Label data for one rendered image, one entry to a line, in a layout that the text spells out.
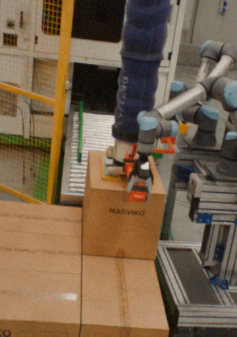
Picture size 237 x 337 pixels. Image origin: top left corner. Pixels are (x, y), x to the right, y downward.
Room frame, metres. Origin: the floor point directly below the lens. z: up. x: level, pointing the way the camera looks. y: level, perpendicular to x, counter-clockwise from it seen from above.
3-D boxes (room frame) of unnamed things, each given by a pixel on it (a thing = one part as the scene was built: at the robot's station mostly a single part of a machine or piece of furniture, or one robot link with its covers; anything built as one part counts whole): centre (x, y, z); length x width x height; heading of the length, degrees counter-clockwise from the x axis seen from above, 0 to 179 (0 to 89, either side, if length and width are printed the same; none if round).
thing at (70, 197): (3.33, 0.01, 0.58); 0.70 x 0.03 x 0.06; 96
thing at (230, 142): (2.91, -0.61, 1.20); 0.13 x 0.12 x 0.14; 36
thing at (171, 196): (3.96, -0.43, 0.50); 0.07 x 0.07 x 1.00; 6
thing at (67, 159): (4.46, 0.46, 0.50); 2.31 x 0.05 x 0.19; 6
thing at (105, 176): (2.95, 0.05, 0.97); 0.34 x 0.10 x 0.05; 6
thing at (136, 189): (2.36, -0.10, 1.07); 0.08 x 0.07 x 0.05; 6
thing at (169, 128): (2.46, -0.17, 1.37); 0.11 x 0.11 x 0.08; 36
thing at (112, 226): (2.98, -0.03, 0.75); 0.60 x 0.40 x 0.40; 7
